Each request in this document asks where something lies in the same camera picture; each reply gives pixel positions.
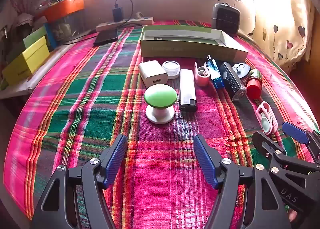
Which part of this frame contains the white USB wall charger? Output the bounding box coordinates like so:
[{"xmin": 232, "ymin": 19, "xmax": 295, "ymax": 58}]
[{"xmin": 139, "ymin": 60, "xmax": 168, "ymax": 87}]

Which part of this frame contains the black disc with white circles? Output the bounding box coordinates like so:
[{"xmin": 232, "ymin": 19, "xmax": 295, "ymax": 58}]
[{"xmin": 232, "ymin": 62, "xmax": 251, "ymax": 80}]

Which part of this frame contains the white power strip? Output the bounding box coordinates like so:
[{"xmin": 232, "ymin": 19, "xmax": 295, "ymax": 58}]
[{"xmin": 96, "ymin": 16, "xmax": 154, "ymax": 32}]

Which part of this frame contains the yellow cardboard box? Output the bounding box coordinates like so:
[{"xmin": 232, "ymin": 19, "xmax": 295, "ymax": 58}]
[{"xmin": 2, "ymin": 37, "xmax": 50, "ymax": 87}]

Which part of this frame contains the green bottle with red cap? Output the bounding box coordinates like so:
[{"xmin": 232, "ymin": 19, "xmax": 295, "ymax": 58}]
[{"xmin": 246, "ymin": 69, "xmax": 263, "ymax": 100}]

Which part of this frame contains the black perforated USB stick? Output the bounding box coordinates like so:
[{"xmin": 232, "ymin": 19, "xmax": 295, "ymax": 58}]
[{"xmin": 219, "ymin": 62, "xmax": 247, "ymax": 102}]

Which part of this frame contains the clear round jar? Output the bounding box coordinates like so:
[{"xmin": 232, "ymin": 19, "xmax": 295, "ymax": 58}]
[{"xmin": 162, "ymin": 60, "xmax": 181, "ymax": 80}]

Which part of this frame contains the light green cardboard box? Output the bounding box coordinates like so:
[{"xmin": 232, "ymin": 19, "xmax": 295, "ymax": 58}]
[{"xmin": 22, "ymin": 26, "xmax": 50, "ymax": 49}]

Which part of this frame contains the blue transparent card reader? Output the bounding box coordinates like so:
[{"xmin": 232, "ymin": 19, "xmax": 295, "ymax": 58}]
[{"xmin": 204, "ymin": 54, "xmax": 222, "ymax": 90}]

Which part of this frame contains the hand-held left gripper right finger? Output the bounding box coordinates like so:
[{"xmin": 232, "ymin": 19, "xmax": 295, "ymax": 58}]
[{"xmin": 194, "ymin": 134, "xmax": 292, "ymax": 229}]

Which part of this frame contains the cream curtain with hearts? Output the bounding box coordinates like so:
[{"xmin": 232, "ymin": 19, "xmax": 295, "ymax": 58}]
[{"xmin": 247, "ymin": 0, "xmax": 315, "ymax": 69}]

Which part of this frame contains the pink clip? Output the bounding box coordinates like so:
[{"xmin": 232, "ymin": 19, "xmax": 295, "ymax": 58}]
[{"xmin": 256, "ymin": 102, "xmax": 278, "ymax": 135}]

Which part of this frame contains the black smartphone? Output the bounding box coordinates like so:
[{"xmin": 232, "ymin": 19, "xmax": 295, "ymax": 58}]
[{"xmin": 94, "ymin": 29, "xmax": 118, "ymax": 46}]

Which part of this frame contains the person's right hand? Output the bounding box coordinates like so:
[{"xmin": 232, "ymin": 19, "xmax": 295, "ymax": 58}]
[{"xmin": 287, "ymin": 209, "xmax": 299, "ymax": 223}]

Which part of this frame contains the green mushroom-shaped knob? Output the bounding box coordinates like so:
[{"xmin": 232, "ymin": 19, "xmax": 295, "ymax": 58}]
[{"xmin": 144, "ymin": 86, "xmax": 178, "ymax": 125}]

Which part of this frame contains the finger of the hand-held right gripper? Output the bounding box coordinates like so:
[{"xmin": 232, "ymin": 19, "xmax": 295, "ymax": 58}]
[
  {"xmin": 252, "ymin": 131, "xmax": 315, "ymax": 173},
  {"xmin": 282, "ymin": 122, "xmax": 320, "ymax": 163}
]

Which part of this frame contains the black power adapter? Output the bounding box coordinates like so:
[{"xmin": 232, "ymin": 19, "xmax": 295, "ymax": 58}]
[{"xmin": 112, "ymin": 6, "xmax": 123, "ymax": 22}]

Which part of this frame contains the white lighter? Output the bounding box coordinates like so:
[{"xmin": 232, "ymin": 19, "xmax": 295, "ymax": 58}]
[{"xmin": 179, "ymin": 69, "xmax": 198, "ymax": 112}]

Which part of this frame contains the blue box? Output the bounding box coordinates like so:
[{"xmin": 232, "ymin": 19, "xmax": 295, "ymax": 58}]
[{"xmin": 45, "ymin": 24, "xmax": 57, "ymax": 50}]

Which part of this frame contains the black cable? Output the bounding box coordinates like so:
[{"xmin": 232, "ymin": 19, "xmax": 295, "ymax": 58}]
[{"xmin": 64, "ymin": 0, "xmax": 134, "ymax": 45}]

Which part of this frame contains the grey portable heater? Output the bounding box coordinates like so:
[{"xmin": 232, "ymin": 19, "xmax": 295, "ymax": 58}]
[{"xmin": 212, "ymin": 2, "xmax": 242, "ymax": 35}]

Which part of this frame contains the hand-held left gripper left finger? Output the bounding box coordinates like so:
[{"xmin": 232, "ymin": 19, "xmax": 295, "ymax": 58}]
[{"xmin": 31, "ymin": 134, "xmax": 128, "ymax": 229}]

